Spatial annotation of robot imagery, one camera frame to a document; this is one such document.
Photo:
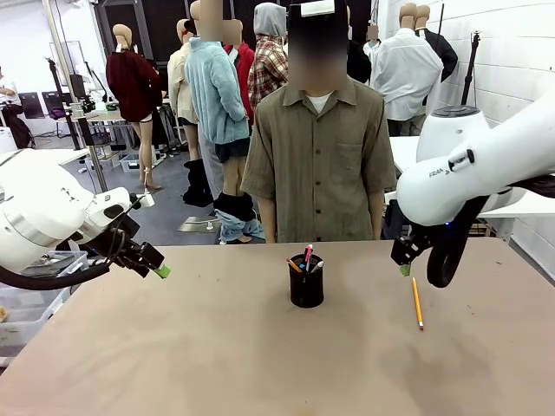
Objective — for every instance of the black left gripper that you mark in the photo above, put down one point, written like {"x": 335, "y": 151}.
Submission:
{"x": 130, "y": 247}

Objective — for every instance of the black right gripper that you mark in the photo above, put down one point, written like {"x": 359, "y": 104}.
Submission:
{"x": 409, "y": 249}

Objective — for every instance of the white pen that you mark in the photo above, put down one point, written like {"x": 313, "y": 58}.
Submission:
{"x": 317, "y": 265}

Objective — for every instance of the red and black pen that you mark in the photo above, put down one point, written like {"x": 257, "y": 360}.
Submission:
{"x": 308, "y": 255}

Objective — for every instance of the orange pencil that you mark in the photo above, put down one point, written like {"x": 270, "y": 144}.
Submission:
{"x": 294, "y": 265}

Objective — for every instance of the person's right forearm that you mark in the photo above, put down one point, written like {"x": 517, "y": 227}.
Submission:
{"x": 269, "y": 221}

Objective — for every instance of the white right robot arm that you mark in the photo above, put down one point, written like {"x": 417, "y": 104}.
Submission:
{"x": 468, "y": 173}

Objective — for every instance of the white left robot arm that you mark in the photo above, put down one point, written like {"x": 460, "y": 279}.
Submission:
{"x": 43, "y": 208}

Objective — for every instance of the person's left forearm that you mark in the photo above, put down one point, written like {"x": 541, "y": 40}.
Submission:
{"x": 376, "y": 216}

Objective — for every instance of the black mesh pen holder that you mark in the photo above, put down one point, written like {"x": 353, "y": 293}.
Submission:
{"x": 306, "y": 288}

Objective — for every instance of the yellow pencil with eraser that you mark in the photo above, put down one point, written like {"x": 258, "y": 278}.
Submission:
{"x": 417, "y": 303}

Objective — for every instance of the black boots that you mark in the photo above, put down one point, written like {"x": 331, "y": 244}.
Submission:
{"x": 197, "y": 184}

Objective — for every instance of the grey floor crate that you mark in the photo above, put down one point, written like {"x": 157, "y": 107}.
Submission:
{"x": 129, "y": 164}

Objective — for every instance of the person in olive shirt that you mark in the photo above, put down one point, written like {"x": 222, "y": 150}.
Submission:
{"x": 318, "y": 160}

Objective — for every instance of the clear storage bin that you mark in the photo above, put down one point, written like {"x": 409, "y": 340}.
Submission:
{"x": 26, "y": 312}

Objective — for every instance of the white work table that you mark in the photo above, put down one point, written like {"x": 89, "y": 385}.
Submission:
{"x": 65, "y": 154}

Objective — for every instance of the mannequin in blue fleece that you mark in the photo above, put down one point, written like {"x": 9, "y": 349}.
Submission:
{"x": 214, "y": 99}

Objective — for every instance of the mannequin in maroon sweater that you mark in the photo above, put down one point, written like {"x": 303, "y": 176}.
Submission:
{"x": 132, "y": 86}

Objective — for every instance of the mannequin in cream jacket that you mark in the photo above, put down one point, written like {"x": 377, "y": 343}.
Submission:
{"x": 178, "y": 82}

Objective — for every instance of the mannequin in white shirt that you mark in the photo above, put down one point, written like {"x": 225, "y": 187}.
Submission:
{"x": 407, "y": 78}

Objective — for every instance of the metal support pole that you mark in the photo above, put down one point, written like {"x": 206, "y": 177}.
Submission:
{"x": 76, "y": 86}

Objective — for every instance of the black tripod stand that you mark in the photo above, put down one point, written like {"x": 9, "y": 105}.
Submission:
{"x": 470, "y": 73}

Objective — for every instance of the mannequin in red jacket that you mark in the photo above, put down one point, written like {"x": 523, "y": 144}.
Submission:
{"x": 244, "y": 69}

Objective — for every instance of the mannequin in black jacket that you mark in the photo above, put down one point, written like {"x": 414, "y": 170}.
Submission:
{"x": 446, "y": 52}

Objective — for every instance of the mannequin in blue shirt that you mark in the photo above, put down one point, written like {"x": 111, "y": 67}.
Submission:
{"x": 371, "y": 50}

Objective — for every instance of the seated person in white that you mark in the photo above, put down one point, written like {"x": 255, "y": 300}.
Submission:
{"x": 8, "y": 99}

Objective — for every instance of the mannequin in plaid shirt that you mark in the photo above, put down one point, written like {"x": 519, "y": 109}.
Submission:
{"x": 269, "y": 60}

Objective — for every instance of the white head-mounted box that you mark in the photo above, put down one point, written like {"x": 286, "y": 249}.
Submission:
{"x": 317, "y": 8}

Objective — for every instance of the mannequin base plate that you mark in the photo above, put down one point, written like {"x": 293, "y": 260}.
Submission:
{"x": 199, "y": 224}

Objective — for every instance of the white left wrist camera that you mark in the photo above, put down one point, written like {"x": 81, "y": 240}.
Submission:
{"x": 145, "y": 200}

